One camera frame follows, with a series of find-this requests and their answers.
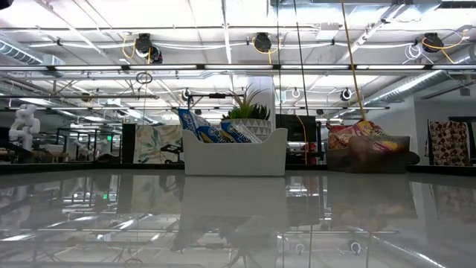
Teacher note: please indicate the light grey plastic bin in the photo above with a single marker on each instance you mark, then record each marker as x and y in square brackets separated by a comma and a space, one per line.
[234, 156]

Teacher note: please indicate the plant in white patterned pot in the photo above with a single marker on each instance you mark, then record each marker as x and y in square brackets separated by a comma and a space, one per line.
[247, 111]

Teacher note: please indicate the black hanging bar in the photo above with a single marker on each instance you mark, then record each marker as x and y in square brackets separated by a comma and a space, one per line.
[215, 95]

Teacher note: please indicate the black flat screen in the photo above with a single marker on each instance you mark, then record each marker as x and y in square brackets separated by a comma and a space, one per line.
[297, 128]

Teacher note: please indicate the floral print panel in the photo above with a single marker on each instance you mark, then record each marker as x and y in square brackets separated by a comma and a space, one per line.
[156, 143]

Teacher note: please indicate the black panel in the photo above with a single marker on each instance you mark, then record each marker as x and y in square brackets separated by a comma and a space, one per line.
[128, 143]

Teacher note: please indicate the dark grey plastic bin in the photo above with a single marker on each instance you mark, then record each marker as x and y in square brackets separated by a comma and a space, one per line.
[368, 160]

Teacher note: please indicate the long ceiling light bar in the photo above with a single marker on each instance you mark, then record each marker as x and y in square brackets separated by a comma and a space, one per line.
[89, 67]

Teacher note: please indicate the brown dotted print panel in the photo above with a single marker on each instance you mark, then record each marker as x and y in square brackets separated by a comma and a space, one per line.
[448, 143]

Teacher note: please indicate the black aluminium table frame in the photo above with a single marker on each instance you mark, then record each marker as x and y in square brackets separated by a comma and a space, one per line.
[93, 167]

